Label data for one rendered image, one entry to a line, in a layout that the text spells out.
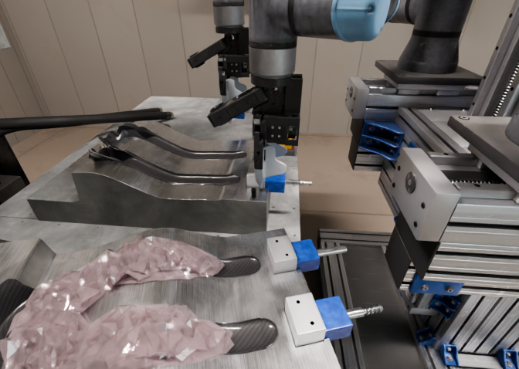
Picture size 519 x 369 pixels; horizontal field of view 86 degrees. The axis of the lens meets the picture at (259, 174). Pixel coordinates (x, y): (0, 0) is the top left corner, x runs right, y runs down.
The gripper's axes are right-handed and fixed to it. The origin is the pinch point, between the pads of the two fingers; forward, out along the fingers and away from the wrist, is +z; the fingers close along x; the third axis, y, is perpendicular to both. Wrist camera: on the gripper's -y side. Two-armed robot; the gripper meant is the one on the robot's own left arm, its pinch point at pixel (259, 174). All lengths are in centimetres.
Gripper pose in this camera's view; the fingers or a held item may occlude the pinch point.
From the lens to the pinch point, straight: 57.6
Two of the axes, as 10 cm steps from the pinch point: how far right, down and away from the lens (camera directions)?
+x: 1.0, -5.4, 8.4
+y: 10.0, 0.5, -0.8
